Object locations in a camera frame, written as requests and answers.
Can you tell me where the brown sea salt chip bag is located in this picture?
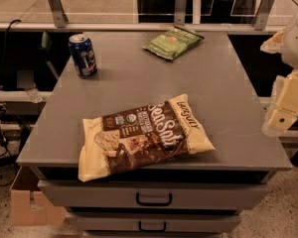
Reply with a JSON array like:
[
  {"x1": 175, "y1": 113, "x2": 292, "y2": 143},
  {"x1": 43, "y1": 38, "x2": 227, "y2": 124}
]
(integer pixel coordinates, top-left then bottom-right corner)
[{"x1": 78, "y1": 94, "x2": 215, "y2": 181}]

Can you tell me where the blue soda can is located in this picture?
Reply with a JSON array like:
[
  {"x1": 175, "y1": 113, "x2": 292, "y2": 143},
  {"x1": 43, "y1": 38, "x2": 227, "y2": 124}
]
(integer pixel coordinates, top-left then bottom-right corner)
[{"x1": 69, "y1": 34, "x2": 97, "y2": 77}]

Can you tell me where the lower grey drawer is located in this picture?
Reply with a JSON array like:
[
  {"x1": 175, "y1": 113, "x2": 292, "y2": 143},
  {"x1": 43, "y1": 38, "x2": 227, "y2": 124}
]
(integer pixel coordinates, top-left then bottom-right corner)
[{"x1": 67, "y1": 212, "x2": 240, "y2": 233}]

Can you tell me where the upper grey drawer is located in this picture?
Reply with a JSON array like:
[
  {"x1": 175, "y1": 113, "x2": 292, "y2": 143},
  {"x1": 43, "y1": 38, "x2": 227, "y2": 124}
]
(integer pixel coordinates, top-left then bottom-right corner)
[{"x1": 38, "y1": 180, "x2": 268, "y2": 210}]

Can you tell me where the black cable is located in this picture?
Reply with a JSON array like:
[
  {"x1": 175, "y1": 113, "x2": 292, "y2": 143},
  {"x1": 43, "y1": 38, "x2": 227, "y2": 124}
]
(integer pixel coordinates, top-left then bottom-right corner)
[{"x1": 0, "y1": 18, "x2": 33, "y2": 187}]

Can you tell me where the metal window railing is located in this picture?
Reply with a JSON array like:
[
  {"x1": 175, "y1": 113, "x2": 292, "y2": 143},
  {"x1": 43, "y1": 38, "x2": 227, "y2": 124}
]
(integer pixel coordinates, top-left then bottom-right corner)
[{"x1": 0, "y1": 0, "x2": 289, "y2": 33}]

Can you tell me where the green chip bag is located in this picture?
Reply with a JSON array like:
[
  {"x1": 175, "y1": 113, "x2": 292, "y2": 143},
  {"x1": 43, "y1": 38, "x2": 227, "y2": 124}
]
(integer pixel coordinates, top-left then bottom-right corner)
[{"x1": 142, "y1": 26, "x2": 204, "y2": 60}]

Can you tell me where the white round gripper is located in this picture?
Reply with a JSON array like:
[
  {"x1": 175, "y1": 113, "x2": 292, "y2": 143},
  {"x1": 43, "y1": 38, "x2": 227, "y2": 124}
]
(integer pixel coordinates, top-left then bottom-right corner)
[{"x1": 260, "y1": 12, "x2": 298, "y2": 137}]

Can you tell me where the grey drawer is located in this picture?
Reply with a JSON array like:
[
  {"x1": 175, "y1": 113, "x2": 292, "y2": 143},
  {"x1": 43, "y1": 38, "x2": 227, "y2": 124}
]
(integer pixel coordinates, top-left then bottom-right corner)
[
  {"x1": 67, "y1": 212, "x2": 240, "y2": 233},
  {"x1": 38, "y1": 180, "x2": 268, "y2": 210}
]

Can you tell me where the clear plastic water bottle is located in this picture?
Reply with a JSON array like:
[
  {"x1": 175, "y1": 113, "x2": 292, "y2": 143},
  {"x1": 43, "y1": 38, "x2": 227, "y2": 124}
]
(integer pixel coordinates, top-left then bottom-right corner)
[{"x1": 25, "y1": 85, "x2": 43, "y2": 104}]

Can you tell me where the cardboard box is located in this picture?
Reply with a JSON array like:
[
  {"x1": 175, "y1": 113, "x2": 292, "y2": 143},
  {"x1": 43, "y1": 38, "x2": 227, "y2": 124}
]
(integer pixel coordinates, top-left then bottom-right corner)
[{"x1": 10, "y1": 167, "x2": 66, "y2": 226}]

